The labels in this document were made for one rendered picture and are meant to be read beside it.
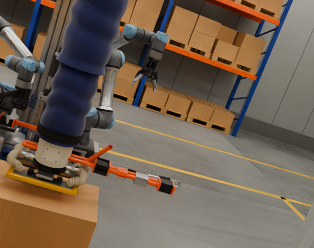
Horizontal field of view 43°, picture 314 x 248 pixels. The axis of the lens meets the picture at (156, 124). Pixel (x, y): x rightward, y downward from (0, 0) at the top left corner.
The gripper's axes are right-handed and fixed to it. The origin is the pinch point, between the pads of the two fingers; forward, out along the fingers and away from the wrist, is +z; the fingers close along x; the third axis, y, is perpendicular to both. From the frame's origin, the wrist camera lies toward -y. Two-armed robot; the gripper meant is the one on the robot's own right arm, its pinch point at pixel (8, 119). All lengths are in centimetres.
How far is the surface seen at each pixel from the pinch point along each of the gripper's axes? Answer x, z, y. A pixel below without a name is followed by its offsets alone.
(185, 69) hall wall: 846, 9, 261
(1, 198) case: -48, 20, 15
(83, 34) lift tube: -37, -61, 27
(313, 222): 135, 56, 297
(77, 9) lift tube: -34, -70, 21
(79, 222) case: -47, 22, 52
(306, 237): 135, 75, 299
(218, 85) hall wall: 856, 20, 366
